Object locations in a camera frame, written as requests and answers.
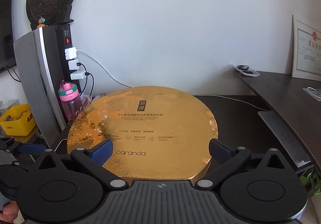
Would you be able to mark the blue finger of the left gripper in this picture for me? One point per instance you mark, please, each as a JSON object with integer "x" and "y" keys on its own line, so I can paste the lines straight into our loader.
{"x": 31, "y": 149}

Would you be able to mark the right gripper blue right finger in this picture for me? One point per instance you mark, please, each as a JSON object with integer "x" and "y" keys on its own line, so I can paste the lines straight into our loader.
{"x": 230, "y": 161}

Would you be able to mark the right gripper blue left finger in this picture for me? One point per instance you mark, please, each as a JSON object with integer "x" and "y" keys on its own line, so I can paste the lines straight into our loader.
{"x": 91, "y": 161}

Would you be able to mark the round gold box lid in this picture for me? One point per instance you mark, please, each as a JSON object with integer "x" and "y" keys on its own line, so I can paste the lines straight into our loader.
{"x": 157, "y": 133}

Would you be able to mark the person's hand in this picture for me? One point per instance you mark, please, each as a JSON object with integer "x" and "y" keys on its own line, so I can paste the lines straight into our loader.
{"x": 9, "y": 212}

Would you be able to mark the yellow plastic crate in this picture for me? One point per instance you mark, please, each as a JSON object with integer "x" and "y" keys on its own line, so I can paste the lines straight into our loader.
{"x": 18, "y": 121}

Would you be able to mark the pink water bottle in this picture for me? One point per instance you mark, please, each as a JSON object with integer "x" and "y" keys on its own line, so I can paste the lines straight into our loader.
{"x": 70, "y": 100}

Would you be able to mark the spiral notebook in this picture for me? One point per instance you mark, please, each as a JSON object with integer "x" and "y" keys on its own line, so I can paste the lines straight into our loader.
{"x": 98, "y": 96}

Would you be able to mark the bottom white charger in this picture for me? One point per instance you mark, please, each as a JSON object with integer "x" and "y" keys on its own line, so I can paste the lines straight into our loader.
{"x": 78, "y": 75}

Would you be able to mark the white charger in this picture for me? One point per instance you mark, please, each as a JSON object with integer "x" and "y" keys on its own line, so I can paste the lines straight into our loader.
{"x": 73, "y": 64}
{"x": 70, "y": 53}
{"x": 78, "y": 75}

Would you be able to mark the dark wooden shelf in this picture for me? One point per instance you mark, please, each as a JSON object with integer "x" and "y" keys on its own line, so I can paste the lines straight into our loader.
{"x": 299, "y": 110}

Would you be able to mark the middle white charger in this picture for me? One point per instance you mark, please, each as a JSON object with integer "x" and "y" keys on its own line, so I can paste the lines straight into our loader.
{"x": 73, "y": 64}

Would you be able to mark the silver computer tower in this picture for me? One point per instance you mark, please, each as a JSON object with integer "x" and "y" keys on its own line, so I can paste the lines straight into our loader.
{"x": 39, "y": 66}

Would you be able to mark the top white charger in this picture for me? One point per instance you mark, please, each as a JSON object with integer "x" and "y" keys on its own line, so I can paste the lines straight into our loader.
{"x": 70, "y": 53}

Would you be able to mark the black power strip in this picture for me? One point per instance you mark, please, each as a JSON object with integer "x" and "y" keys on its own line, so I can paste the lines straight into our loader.
{"x": 64, "y": 41}

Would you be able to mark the framed certificate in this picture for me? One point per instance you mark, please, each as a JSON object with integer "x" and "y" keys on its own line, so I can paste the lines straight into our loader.
{"x": 306, "y": 49}

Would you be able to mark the black wall monitor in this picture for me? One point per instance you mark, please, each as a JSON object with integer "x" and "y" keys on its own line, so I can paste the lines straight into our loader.
{"x": 7, "y": 48}

